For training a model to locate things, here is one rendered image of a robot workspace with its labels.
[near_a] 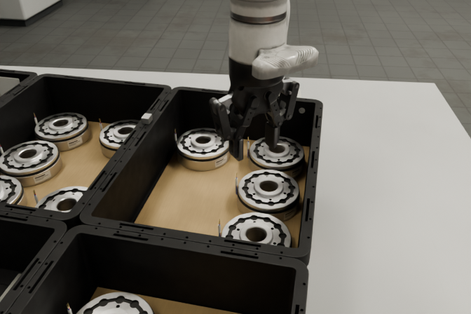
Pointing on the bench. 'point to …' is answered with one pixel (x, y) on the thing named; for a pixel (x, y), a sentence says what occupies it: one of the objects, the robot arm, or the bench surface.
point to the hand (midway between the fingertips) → (254, 143)
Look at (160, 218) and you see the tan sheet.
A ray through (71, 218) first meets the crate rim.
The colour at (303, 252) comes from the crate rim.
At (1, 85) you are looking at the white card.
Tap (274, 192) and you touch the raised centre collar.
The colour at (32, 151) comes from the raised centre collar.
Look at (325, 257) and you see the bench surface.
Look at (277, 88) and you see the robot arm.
